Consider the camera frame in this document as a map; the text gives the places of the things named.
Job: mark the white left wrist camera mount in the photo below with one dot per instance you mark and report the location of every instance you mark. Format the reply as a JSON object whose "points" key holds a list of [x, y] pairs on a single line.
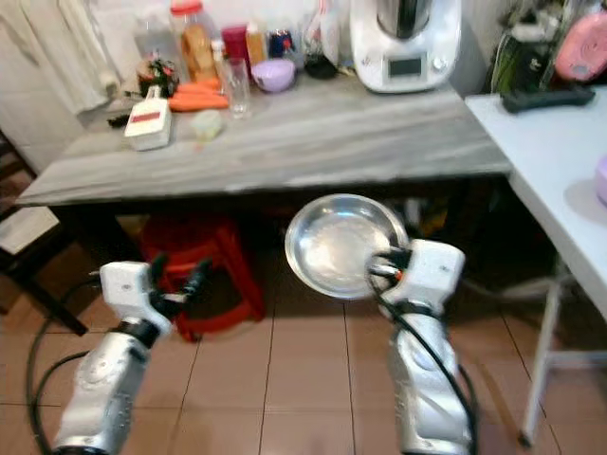
{"points": [[128, 289]]}

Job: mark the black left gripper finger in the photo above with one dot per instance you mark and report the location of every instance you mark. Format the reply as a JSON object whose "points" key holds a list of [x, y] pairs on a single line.
{"points": [[195, 281], [156, 270]]}

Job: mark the round steel plate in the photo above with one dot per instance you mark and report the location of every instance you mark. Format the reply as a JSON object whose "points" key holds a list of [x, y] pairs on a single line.
{"points": [[337, 245]]}

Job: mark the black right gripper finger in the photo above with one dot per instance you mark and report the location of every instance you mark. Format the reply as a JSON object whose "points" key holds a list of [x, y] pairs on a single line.
{"points": [[384, 276]]}

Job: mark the small orange bottle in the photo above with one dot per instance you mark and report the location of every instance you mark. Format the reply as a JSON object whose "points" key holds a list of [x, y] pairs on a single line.
{"points": [[255, 45]]}

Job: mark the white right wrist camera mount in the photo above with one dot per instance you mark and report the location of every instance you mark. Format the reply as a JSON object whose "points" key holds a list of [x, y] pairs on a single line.
{"points": [[434, 270]]}

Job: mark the clear glass tumbler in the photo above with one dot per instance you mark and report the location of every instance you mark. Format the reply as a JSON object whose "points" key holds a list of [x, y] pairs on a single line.
{"points": [[236, 90]]}

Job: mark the dark wooden chair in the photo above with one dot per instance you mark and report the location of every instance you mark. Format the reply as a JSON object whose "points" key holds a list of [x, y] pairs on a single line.
{"points": [[28, 237]]}

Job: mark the pink round appliance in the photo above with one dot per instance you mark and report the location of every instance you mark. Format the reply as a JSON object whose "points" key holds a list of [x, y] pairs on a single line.
{"points": [[583, 47]]}

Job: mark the orange carrot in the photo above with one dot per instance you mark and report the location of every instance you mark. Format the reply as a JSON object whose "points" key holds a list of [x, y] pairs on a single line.
{"points": [[197, 88], [199, 102]]}

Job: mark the red plastic stool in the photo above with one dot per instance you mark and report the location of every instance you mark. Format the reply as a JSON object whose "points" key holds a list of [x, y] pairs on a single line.
{"points": [[228, 265]]}

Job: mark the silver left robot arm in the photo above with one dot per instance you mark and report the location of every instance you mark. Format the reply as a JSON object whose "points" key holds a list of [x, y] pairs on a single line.
{"points": [[100, 389]]}

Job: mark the dark green bag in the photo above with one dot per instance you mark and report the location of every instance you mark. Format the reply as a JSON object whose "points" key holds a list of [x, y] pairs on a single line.
{"points": [[526, 52]]}

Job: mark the small black bowl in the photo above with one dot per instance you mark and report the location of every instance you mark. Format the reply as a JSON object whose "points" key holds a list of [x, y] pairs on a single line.
{"points": [[321, 66]]}

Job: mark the white hanging cloth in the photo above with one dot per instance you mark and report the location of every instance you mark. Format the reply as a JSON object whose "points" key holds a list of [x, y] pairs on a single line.
{"points": [[71, 47]]}

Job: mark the pale vegetable piece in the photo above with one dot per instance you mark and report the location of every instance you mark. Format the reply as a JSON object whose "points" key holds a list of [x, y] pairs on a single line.
{"points": [[208, 125]]}

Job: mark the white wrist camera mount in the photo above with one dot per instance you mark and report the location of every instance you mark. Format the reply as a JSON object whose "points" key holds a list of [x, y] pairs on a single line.
{"points": [[128, 289], [434, 270]]}

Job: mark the white bottle with red label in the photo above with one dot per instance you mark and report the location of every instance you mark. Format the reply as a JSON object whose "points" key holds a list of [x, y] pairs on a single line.
{"points": [[149, 121]]}

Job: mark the maroon container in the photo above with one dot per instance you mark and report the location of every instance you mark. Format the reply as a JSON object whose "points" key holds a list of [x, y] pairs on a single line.
{"points": [[234, 43]]}

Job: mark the white kitchen cooking machine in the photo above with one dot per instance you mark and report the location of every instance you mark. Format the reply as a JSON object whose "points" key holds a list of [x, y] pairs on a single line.
{"points": [[406, 47]]}

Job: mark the dark blue jar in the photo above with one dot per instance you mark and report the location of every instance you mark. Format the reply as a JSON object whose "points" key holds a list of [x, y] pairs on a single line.
{"points": [[282, 44]]}

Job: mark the purple plastic bowl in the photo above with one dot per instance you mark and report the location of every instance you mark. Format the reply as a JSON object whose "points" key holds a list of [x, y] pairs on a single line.
{"points": [[274, 76]]}

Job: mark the grey marble top table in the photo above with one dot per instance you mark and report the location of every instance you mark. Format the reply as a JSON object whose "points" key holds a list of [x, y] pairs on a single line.
{"points": [[294, 142]]}

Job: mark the white folding table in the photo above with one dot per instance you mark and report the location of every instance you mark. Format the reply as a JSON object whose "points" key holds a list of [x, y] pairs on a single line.
{"points": [[545, 171]]}

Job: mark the clear jar with red lid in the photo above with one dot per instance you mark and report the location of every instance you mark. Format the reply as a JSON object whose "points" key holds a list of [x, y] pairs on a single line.
{"points": [[195, 45]]}

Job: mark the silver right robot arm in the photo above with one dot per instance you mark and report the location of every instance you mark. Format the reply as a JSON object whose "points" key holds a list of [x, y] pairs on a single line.
{"points": [[422, 389]]}

